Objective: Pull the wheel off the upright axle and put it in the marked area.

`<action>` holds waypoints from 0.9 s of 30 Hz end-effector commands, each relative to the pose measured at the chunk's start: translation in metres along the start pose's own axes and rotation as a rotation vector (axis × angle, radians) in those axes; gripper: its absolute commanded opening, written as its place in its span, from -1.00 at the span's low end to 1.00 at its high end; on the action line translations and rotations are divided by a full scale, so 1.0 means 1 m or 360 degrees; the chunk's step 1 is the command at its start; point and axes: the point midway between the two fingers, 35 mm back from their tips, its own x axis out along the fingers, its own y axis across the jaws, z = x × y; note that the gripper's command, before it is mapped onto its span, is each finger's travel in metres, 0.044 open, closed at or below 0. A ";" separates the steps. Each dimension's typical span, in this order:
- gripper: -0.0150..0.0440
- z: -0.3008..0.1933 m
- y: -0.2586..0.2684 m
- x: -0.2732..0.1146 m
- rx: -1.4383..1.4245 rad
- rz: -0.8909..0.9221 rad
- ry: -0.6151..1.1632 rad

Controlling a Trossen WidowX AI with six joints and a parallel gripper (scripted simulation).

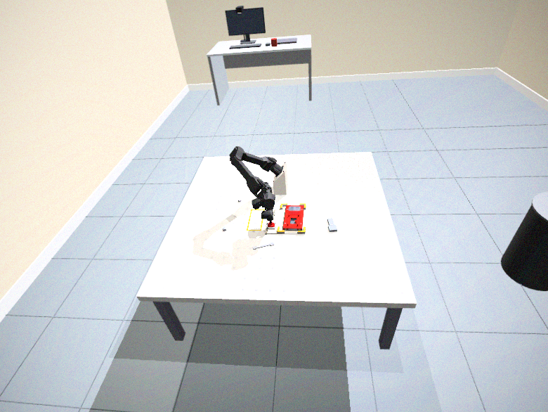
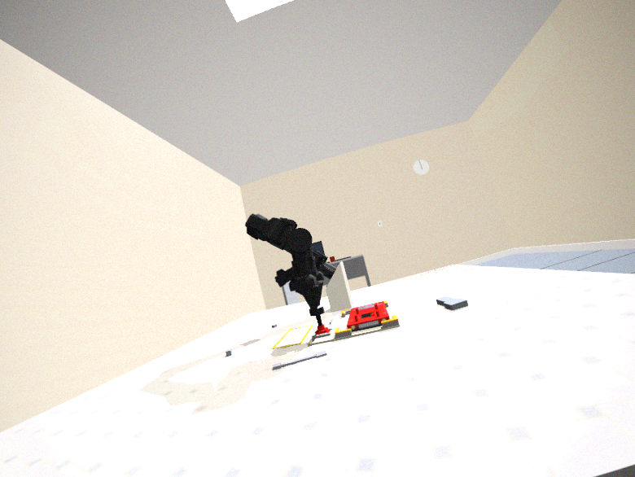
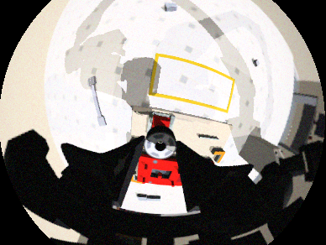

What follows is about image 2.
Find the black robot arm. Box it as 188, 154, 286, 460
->
245, 213, 337, 287

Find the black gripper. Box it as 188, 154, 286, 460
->
288, 252, 325, 313

